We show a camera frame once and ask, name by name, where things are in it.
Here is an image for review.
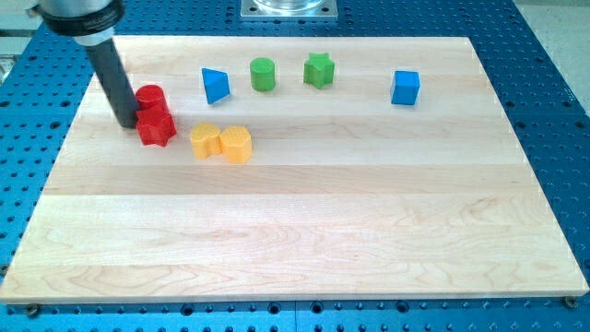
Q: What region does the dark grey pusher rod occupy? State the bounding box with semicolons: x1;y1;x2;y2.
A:
85;39;139;128

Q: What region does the red cylinder block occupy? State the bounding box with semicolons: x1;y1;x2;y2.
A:
135;85;169;113

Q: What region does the red star block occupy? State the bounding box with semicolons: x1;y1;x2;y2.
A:
136;108;177;147

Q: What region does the blue perforated table plate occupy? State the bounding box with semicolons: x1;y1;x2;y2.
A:
1;0;589;331

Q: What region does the blue triangle block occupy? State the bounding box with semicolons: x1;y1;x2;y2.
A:
201;68;230;104

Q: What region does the yellow heart block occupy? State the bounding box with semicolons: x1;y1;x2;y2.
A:
190;123;222;160

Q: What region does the yellow hexagon block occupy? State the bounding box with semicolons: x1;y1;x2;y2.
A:
219;126;253;164

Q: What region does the green cylinder block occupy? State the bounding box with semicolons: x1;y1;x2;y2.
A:
250;57;276;92

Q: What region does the green star block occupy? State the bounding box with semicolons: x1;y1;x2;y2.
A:
303;53;336;89

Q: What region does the light wooden board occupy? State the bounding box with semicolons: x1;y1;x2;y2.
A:
1;36;588;304

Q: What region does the blue cube block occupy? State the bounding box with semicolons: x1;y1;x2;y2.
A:
391;71;420;105

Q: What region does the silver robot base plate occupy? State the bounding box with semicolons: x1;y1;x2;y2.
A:
241;0;338;19

